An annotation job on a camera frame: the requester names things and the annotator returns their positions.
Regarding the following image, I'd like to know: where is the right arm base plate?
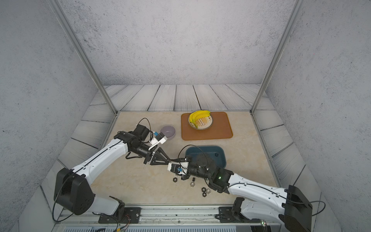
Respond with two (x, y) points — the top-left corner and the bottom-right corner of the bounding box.
(215, 207), (257, 223)

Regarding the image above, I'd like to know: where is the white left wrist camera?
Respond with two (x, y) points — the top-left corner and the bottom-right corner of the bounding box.
(149, 132), (168, 150)

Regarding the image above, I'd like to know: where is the left aluminium frame post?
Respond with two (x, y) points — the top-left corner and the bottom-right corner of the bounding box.
(47, 0), (118, 116)

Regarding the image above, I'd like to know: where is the patterned plate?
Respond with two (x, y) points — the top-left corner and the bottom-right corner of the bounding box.
(188, 115), (213, 130)

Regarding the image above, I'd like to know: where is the right aluminium frame post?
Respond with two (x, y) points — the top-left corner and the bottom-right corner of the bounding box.
(250, 0), (304, 116)

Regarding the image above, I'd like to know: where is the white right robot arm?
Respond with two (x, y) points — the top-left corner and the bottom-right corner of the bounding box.
(175, 156), (313, 232)

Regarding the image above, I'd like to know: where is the aluminium front rail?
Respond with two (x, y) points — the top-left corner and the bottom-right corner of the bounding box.
(53, 205), (288, 232)

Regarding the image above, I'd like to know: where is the yellow banana bunch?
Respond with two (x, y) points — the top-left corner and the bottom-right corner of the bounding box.
(188, 110), (211, 123)

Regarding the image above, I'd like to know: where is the brown rectangular mat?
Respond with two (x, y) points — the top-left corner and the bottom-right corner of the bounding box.
(181, 112), (233, 141)

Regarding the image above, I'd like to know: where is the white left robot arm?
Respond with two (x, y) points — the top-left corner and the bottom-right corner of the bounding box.
(54, 124), (169, 217)

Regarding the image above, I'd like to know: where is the teal plastic storage box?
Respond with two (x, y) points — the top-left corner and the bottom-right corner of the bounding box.
(185, 146), (227, 168)

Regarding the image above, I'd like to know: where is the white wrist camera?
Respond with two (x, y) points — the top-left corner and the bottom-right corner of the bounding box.
(149, 132), (168, 150)
(167, 162), (189, 176)

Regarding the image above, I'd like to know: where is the aluminium frame post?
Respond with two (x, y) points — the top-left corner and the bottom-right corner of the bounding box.
(250, 0), (304, 116)
(47, 0), (118, 116)

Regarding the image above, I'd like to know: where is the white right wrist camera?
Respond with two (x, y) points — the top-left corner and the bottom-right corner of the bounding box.
(167, 162), (189, 176)

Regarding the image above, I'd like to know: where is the lilac ceramic bowl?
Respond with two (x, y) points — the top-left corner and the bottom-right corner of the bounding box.
(160, 125), (176, 140)

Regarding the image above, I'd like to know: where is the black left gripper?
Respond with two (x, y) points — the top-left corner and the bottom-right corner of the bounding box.
(131, 142), (170, 165)

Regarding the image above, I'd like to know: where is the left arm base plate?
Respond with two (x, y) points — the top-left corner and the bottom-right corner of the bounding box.
(98, 207), (142, 224)

